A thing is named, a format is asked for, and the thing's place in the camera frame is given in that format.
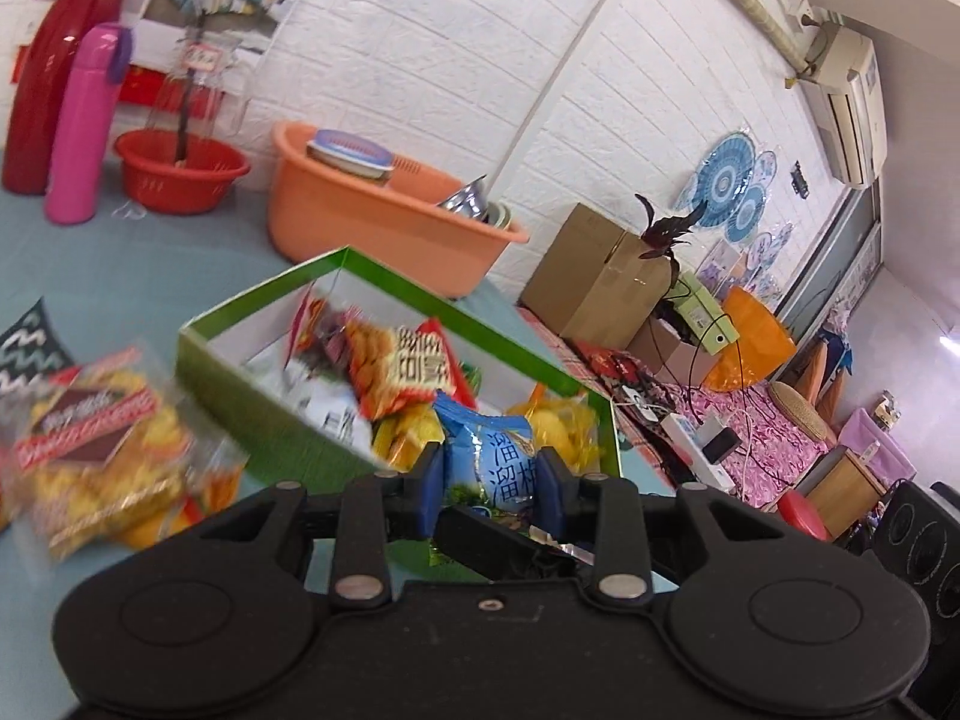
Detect orange bag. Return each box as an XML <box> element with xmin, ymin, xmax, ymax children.
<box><xmin>704</xmin><ymin>286</ymin><xmax>798</xmax><ymax>392</ymax></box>

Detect orange biscuit snack packet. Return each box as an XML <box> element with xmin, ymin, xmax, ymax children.
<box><xmin>340</xmin><ymin>310</ymin><xmax>459</xmax><ymax>422</ymax></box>

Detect blue lidded container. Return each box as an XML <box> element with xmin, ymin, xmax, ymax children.
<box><xmin>305</xmin><ymin>129</ymin><xmax>397</xmax><ymax>182</ymax></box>

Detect yellow snack packet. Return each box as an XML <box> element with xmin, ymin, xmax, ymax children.
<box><xmin>508</xmin><ymin>385</ymin><xmax>605</xmax><ymax>475</ymax></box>

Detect tall red bottle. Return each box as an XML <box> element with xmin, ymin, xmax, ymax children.
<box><xmin>1</xmin><ymin>0</ymin><xmax>140</xmax><ymax>197</ymax></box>

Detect blue patterned wall plates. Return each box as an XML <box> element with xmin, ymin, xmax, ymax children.
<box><xmin>674</xmin><ymin>130</ymin><xmax>778</xmax><ymax>245</ymax></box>

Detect blue snack packet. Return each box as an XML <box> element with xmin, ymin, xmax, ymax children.
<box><xmin>427</xmin><ymin>393</ymin><xmax>598</xmax><ymax>583</ymax></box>

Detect small open cardboard box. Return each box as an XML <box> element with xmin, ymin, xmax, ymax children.
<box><xmin>628</xmin><ymin>315</ymin><xmax>722</xmax><ymax>392</ymax></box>

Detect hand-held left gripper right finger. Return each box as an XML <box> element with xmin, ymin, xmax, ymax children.
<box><xmin>533</xmin><ymin>448</ymin><xmax>789</xmax><ymax>608</ymax></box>

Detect green shoe box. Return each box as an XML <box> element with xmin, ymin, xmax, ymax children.
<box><xmin>669</xmin><ymin>269</ymin><xmax>740</xmax><ymax>354</ymax></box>

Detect large brown cardboard box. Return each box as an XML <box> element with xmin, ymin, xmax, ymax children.
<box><xmin>519</xmin><ymin>202</ymin><xmax>677</xmax><ymax>354</ymax></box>

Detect orange plastic tub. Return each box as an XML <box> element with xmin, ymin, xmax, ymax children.
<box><xmin>267</xmin><ymin>121</ymin><xmax>530</xmax><ymax>300</ymax></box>

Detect clear glass pitcher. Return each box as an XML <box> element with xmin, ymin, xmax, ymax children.
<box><xmin>145</xmin><ymin>29</ymin><xmax>253</xmax><ymax>167</ymax></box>

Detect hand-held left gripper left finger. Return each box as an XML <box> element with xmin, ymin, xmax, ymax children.
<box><xmin>183</xmin><ymin>443</ymin><xmax>444</xmax><ymax>611</ymax></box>

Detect black speaker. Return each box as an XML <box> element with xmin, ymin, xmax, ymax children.
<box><xmin>862</xmin><ymin>479</ymin><xmax>960</xmax><ymax>692</ymax></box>

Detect clear snack bag red label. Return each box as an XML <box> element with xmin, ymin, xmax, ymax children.
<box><xmin>0</xmin><ymin>348</ymin><xmax>250</xmax><ymax>565</ymax></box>

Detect white power strip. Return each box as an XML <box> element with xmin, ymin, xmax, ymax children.
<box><xmin>659</xmin><ymin>412</ymin><xmax>740</xmax><ymax>497</ymax></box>

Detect woven round cushion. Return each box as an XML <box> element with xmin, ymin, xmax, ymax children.
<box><xmin>768</xmin><ymin>380</ymin><xmax>838</xmax><ymax>444</ymax></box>

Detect wooden cabinet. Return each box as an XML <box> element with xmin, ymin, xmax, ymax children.
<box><xmin>805</xmin><ymin>445</ymin><xmax>890</xmax><ymax>519</ymax></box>

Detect red plastic basin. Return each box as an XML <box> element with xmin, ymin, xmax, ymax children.
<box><xmin>113</xmin><ymin>128</ymin><xmax>253</xmax><ymax>215</ymax></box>

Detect pink thermos bottle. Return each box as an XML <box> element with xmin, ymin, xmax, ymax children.
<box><xmin>43</xmin><ymin>23</ymin><xmax>135</xmax><ymax>225</ymax></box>

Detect red stool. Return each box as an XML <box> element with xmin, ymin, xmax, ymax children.
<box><xmin>775</xmin><ymin>493</ymin><xmax>834</xmax><ymax>542</ymax></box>

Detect metal bowl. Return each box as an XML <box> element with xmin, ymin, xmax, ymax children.
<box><xmin>436</xmin><ymin>173</ymin><xmax>493</xmax><ymax>223</ymax></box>

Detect black zigzag packet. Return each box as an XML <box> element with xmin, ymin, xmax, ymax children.
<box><xmin>0</xmin><ymin>298</ymin><xmax>77</xmax><ymax>399</ymax></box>

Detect white air conditioner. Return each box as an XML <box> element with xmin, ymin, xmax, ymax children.
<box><xmin>798</xmin><ymin>7</ymin><xmax>890</xmax><ymax>189</ymax></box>

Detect green cardboard box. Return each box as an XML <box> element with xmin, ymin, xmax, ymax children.
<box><xmin>176</xmin><ymin>245</ymin><xmax>624</xmax><ymax>578</ymax></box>

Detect pink floral cloth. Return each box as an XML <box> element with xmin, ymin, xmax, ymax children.
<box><xmin>675</xmin><ymin>382</ymin><xmax>833</xmax><ymax>511</ymax></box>

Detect dark purple plant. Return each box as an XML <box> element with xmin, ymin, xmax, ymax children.
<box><xmin>634</xmin><ymin>193</ymin><xmax>707</xmax><ymax>280</ymax></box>

